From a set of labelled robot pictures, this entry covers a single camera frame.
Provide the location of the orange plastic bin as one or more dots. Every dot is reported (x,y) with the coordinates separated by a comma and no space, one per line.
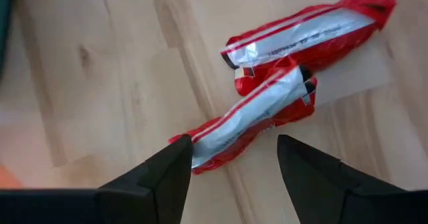
(6,178)

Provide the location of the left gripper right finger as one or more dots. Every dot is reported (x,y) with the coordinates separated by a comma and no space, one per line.
(317,190)

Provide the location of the teal plastic bin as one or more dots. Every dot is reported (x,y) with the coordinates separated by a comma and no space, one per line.
(4,16)

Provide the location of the red Kit Kat candy bar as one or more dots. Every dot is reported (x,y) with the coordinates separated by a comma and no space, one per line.
(254,107)
(301,36)

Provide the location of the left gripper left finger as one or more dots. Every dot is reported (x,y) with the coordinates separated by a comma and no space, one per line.
(150,197)

